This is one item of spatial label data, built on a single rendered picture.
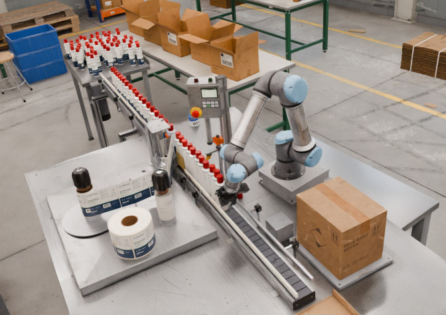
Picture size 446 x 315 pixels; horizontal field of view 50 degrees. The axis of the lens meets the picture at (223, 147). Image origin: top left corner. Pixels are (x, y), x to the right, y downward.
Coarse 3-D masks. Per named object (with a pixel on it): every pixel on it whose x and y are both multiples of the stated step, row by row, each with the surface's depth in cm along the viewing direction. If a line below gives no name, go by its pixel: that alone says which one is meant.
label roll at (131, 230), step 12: (120, 216) 221; (132, 216) 221; (144, 216) 220; (108, 228) 215; (120, 228) 214; (132, 228) 213; (144, 228) 212; (120, 240) 211; (132, 240) 211; (144, 240) 214; (156, 240) 226; (120, 252) 216; (132, 252) 215; (144, 252) 217
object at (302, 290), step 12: (180, 168) 277; (228, 216) 237; (240, 216) 236; (240, 228) 228; (252, 228) 228; (252, 240) 221; (264, 252) 213; (264, 264) 207; (276, 264) 206; (288, 276) 200; (300, 288) 194
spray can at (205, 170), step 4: (204, 160) 244; (204, 164) 243; (208, 164) 244; (204, 168) 244; (208, 168) 244; (204, 172) 244; (204, 176) 246; (204, 180) 247; (208, 180) 247; (204, 184) 249; (208, 184) 248; (204, 188) 251; (208, 188) 249; (208, 192) 251
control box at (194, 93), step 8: (192, 80) 236; (200, 80) 235; (192, 88) 232; (192, 96) 234; (200, 96) 234; (192, 104) 237; (200, 104) 236; (200, 112) 239; (208, 112) 238; (216, 112) 238
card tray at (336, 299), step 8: (336, 296) 193; (320, 304) 192; (328, 304) 192; (336, 304) 191; (344, 304) 189; (304, 312) 189; (312, 312) 189; (320, 312) 189; (328, 312) 188; (336, 312) 188; (344, 312) 188; (352, 312) 186
